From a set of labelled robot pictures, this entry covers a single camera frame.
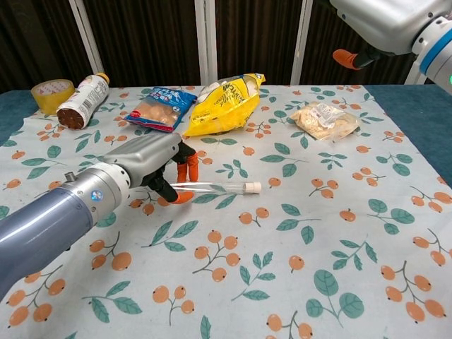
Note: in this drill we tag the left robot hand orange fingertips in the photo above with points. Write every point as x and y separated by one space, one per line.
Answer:
148 155

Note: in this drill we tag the right robot hand orange thumb tip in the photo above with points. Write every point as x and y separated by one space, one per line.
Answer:
385 21

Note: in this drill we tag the clear glass test tube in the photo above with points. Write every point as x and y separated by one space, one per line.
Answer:
222 187

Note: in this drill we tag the white cylindrical block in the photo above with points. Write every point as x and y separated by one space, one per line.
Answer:
253 187

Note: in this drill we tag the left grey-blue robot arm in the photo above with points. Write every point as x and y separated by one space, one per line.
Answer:
53 219

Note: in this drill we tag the blue snack bag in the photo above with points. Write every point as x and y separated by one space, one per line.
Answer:
159 109

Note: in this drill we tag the white drink bottle yellow cap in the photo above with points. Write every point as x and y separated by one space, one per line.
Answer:
86 100

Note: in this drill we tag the yellow marshmallow bag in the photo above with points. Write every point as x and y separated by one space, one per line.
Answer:
222 109

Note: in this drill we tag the yellowish clear tape roll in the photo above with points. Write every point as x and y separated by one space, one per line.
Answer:
51 95

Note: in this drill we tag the clear bag of beige snacks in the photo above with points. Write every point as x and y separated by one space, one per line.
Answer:
321 120

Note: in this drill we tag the floral fruit-print tablecloth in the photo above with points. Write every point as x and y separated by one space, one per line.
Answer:
247 229

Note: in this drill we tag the dark folding screen white frame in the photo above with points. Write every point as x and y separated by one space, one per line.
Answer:
141 35

